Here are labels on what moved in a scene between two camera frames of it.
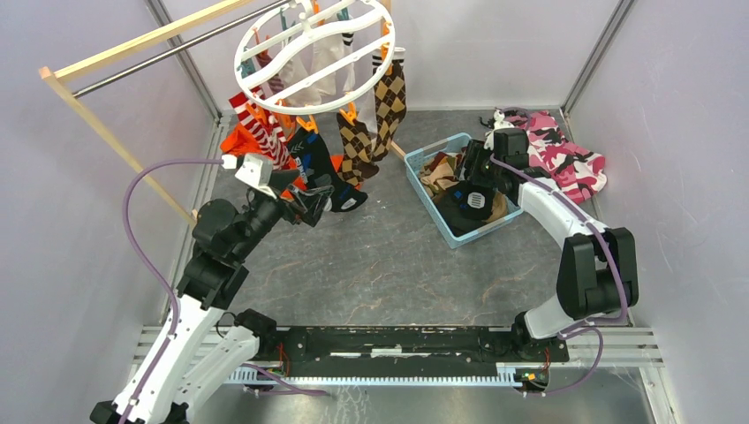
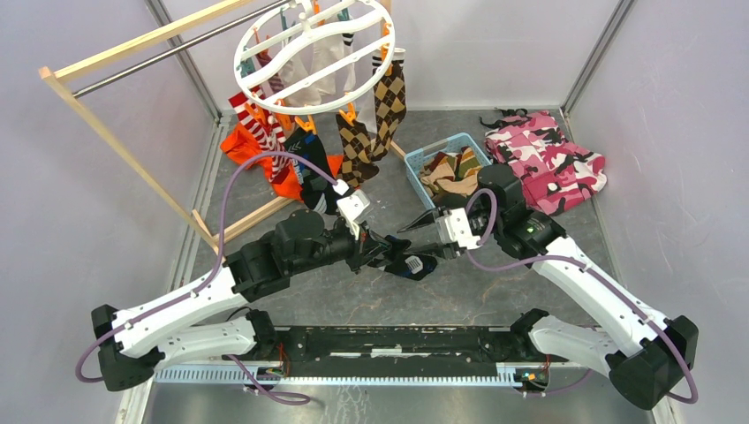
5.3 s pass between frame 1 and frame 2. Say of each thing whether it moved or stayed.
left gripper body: moved
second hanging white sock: stayed
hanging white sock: stayed
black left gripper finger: moved
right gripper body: moved
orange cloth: stayed
